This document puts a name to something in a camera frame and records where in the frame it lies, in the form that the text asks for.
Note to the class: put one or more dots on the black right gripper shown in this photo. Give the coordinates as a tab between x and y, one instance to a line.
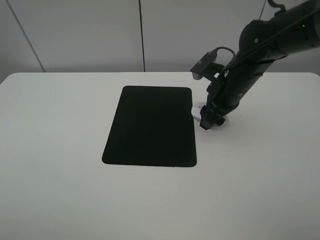
228	86

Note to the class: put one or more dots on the white wireless computer mouse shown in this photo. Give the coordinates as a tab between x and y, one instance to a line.
196	114

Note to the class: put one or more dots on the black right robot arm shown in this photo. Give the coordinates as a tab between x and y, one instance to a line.
261	43

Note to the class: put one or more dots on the black rectangular mouse pad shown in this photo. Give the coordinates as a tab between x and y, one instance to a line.
152	126

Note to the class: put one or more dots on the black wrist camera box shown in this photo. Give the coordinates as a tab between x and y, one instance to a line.
207	67

